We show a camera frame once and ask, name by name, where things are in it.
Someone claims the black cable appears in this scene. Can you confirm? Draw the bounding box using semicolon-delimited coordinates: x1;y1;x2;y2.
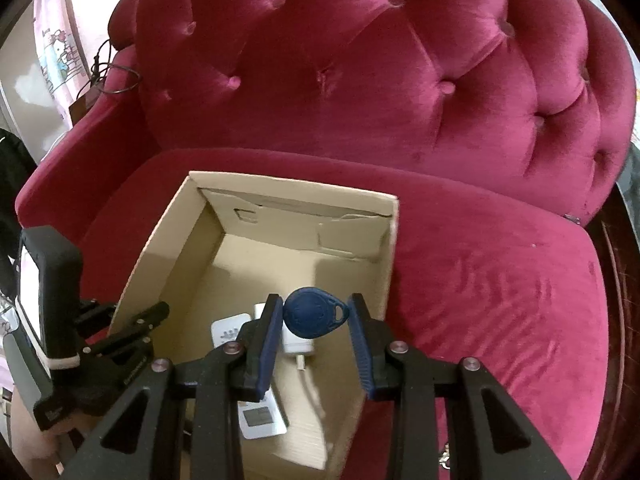
75;39;144;97

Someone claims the small brown box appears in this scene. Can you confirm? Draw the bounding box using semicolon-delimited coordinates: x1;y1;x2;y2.
69;87;103;124

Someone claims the white remote control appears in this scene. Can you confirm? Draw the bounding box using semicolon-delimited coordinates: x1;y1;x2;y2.
210;312;289;442

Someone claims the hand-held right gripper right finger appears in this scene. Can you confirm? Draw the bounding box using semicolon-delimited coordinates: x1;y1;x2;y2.
348;293;571;480

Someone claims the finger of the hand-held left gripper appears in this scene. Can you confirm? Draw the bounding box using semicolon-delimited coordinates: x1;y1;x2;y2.
111;301;171;344

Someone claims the dark red bed frame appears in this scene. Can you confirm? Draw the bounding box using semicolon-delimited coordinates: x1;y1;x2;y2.
597;195;640;441

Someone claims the pink cartoon curtain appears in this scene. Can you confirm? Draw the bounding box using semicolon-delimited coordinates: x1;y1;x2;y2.
27;0;83;133

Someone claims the large white charger plug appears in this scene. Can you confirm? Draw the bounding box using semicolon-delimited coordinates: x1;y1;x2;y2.
254;302;317;372

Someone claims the red velvet tufted sofa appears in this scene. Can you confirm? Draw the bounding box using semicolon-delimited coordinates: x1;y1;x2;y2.
14;0;637;480

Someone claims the blue key fob with keys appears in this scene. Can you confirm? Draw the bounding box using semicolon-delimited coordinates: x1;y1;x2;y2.
282;287;455;472

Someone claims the black clothing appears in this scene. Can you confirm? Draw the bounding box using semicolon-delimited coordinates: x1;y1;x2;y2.
0;129;40;288

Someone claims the cardboard box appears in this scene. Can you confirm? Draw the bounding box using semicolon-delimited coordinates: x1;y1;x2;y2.
107;170;401;480

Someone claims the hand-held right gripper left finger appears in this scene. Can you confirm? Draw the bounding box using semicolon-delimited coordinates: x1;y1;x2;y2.
62;293;286;480

